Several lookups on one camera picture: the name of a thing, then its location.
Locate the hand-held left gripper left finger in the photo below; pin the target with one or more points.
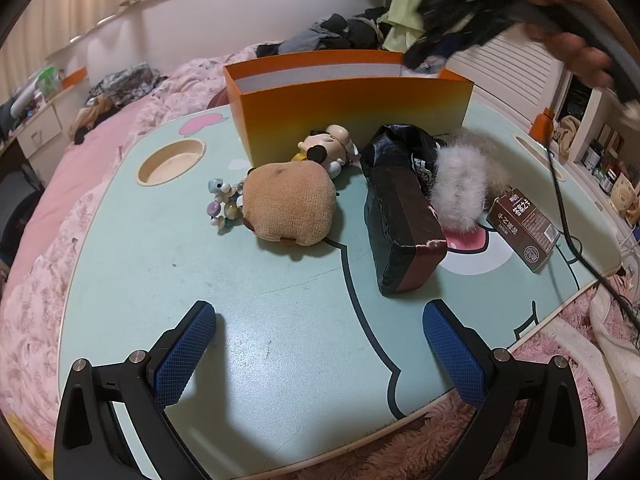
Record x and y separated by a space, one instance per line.
182 355

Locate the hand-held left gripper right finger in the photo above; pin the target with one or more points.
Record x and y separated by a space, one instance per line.
452 355

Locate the dark brown rectangular box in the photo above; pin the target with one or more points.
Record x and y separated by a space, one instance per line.
400 220

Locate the brown drink carton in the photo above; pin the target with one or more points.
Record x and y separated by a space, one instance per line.
525 227

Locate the white fur pom-pom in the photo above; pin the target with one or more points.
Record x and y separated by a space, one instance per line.
462 187

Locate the brown plush toy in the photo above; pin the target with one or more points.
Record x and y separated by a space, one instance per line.
292 200

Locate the black leather pouch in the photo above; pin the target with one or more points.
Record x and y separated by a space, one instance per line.
400 147

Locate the cartoon mouse figure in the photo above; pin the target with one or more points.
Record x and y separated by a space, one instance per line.
325 150

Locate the orange cardboard box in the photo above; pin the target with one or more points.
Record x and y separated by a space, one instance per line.
350 110

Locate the person's right hand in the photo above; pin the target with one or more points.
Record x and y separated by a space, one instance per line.
575 45

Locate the beige crumpled cloth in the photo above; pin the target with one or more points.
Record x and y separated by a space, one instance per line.
569 135

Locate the orange bottle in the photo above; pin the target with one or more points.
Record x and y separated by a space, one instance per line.
542 127

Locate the white slatted panel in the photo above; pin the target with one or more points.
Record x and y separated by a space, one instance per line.
510 75

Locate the pink fluffy rug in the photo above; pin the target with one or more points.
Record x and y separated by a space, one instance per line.
560 360

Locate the pink bed blanket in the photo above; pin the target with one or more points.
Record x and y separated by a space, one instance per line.
90 170

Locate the light green garment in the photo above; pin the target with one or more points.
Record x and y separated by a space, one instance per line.
400 10

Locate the brown and black cloth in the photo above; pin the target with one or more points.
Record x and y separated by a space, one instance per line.
92 120

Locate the white nightstand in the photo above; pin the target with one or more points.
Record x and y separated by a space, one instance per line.
42 132

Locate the black and white patterned cloth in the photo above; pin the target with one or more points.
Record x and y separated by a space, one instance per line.
125 82

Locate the pile of dark clothes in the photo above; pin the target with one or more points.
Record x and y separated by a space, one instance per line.
330 35

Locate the small orange box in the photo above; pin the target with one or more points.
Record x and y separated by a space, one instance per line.
75 76

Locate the green bottle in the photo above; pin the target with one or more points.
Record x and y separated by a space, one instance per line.
48 80

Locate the white wall shelf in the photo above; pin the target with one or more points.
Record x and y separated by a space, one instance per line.
612 155

